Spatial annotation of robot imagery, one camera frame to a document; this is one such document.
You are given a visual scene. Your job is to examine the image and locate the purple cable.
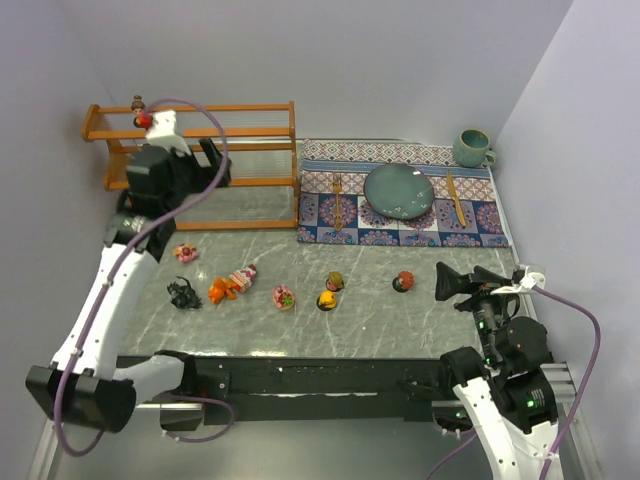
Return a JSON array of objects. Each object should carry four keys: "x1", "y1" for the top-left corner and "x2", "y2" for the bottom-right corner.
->
[
  {"x1": 52, "y1": 97, "x2": 231, "y2": 457},
  {"x1": 424, "y1": 284, "x2": 601, "y2": 480}
]

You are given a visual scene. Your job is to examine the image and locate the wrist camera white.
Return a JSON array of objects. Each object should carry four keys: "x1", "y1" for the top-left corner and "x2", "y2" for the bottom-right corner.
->
[
  {"x1": 491, "y1": 264, "x2": 546, "y2": 295},
  {"x1": 146, "y1": 110, "x2": 192, "y2": 157}
]

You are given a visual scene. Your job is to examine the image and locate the aluminium frame rail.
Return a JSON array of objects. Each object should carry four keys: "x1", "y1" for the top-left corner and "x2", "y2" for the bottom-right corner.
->
[{"x1": 27, "y1": 400, "x2": 202, "y2": 479}]

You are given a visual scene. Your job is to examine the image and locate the teal ceramic mug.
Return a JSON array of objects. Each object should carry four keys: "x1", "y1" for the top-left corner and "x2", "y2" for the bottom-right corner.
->
[{"x1": 452, "y1": 129, "x2": 496, "y2": 168}]

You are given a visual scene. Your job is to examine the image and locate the blonde hair pink doll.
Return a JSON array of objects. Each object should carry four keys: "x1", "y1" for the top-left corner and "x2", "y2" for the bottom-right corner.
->
[{"x1": 325, "y1": 271, "x2": 344, "y2": 292}]

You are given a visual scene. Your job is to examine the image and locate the patterned blue pink placemat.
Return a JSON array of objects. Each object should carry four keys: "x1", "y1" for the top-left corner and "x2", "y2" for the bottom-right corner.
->
[{"x1": 297, "y1": 139, "x2": 511, "y2": 248}]

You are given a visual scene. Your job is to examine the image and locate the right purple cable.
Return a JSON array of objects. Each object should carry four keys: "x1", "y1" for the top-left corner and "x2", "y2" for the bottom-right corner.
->
[{"x1": 424, "y1": 284, "x2": 601, "y2": 480}]

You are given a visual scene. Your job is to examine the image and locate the teal ceramic plate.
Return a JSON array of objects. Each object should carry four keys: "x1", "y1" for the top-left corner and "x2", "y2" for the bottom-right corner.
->
[{"x1": 363, "y1": 164, "x2": 435, "y2": 220}]

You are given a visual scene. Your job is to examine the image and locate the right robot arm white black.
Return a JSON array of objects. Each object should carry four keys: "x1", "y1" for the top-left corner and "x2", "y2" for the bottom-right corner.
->
[{"x1": 435, "y1": 262, "x2": 559, "y2": 479}]

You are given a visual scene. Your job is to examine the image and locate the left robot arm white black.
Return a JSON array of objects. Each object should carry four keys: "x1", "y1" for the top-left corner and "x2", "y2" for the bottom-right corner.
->
[{"x1": 25, "y1": 138, "x2": 231, "y2": 433}]

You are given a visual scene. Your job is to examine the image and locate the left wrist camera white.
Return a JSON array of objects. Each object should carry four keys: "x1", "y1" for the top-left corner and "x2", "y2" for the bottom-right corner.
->
[{"x1": 146, "y1": 110, "x2": 192, "y2": 157}]

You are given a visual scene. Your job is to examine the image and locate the pink bear flower toy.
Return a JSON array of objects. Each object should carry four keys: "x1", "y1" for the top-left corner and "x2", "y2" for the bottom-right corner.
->
[{"x1": 173, "y1": 243, "x2": 199, "y2": 264}]

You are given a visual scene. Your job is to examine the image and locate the orange fox toy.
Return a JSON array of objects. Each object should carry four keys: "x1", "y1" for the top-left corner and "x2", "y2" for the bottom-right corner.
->
[{"x1": 208, "y1": 277, "x2": 237, "y2": 305}]

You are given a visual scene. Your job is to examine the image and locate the red hair doll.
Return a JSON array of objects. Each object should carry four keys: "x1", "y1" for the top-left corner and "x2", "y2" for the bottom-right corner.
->
[{"x1": 392, "y1": 271, "x2": 415, "y2": 293}]

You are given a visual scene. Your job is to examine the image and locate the brown bun hair doll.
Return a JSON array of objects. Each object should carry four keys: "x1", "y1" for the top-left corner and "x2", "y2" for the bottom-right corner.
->
[{"x1": 130, "y1": 95, "x2": 153, "y2": 130}]

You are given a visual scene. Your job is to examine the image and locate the golden fork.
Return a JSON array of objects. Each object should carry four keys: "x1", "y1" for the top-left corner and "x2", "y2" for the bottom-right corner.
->
[{"x1": 332, "y1": 173, "x2": 343, "y2": 231}]

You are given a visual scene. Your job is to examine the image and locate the pink bear strawberry toy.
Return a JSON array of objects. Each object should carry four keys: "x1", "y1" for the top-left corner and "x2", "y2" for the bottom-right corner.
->
[{"x1": 272, "y1": 285, "x2": 295, "y2": 311}]

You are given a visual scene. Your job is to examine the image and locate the yellow hair doll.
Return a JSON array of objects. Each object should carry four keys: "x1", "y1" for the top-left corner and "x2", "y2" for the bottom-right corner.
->
[{"x1": 316, "y1": 290, "x2": 337, "y2": 311}]

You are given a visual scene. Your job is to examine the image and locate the orange wooden two-tier shelf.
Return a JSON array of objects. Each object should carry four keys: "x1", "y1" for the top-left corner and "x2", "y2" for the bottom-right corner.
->
[{"x1": 81, "y1": 102, "x2": 300, "y2": 231}]

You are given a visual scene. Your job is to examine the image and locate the black mounting base rail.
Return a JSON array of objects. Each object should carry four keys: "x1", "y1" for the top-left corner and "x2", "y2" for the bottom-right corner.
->
[{"x1": 117, "y1": 354, "x2": 451, "y2": 432}]

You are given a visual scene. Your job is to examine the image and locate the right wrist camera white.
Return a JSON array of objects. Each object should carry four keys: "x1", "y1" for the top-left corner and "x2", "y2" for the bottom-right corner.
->
[{"x1": 491, "y1": 264, "x2": 546, "y2": 295}]

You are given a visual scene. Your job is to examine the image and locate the golden knife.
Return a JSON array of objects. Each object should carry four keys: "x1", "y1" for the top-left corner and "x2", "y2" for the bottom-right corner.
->
[{"x1": 446, "y1": 171, "x2": 467, "y2": 227}]

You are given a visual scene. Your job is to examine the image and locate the strawberry cake slice toy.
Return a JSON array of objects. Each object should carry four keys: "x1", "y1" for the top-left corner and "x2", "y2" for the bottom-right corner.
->
[{"x1": 229, "y1": 264, "x2": 257, "y2": 293}]

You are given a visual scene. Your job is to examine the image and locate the black dragon toy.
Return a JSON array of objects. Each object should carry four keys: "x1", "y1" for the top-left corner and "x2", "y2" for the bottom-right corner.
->
[{"x1": 166, "y1": 276, "x2": 202, "y2": 310}]

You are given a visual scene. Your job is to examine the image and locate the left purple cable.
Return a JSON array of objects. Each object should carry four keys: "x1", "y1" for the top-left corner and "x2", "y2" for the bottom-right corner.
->
[{"x1": 52, "y1": 97, "x2": 231, "y2": 457}]

